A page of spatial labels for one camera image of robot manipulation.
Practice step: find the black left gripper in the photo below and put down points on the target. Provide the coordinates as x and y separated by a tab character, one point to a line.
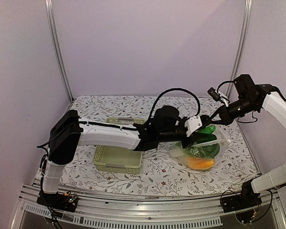
191	140

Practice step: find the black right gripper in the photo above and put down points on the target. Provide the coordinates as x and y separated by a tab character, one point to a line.
226	119

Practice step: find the light green cucumber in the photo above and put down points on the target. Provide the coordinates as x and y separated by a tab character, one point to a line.
208	130

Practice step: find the clear zip top bag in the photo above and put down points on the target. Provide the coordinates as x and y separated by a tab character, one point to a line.
223	141

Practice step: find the white green bok choy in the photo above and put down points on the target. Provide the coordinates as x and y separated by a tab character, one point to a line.
206	151

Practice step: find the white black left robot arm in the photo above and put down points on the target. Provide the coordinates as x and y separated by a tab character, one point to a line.
72	131

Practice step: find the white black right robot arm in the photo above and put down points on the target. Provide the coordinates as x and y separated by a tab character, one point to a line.
252	98

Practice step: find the floral patterned table mat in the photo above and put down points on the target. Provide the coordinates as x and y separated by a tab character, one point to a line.
159	175

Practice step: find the pale green plastic basket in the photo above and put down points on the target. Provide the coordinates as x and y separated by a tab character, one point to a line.
117	160

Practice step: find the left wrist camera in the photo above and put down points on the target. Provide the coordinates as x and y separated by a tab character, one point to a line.
195	123

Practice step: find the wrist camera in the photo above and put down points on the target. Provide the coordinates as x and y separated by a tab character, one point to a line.
218	96
195	123

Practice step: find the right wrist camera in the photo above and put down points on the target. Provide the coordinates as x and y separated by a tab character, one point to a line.
218	96

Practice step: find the aluminium front rail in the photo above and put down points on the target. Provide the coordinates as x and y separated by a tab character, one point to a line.
101	210

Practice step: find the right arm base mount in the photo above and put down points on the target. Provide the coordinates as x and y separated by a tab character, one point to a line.
246	199

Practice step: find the right aluminium frame post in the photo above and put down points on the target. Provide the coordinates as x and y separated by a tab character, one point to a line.
242	39

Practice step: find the aluminium frame post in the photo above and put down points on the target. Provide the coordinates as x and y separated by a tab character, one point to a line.
242	39
57	49

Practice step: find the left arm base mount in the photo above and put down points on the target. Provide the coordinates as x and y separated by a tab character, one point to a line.
65	202

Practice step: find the left aluminium frame post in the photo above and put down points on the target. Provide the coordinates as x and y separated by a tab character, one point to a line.
57	49

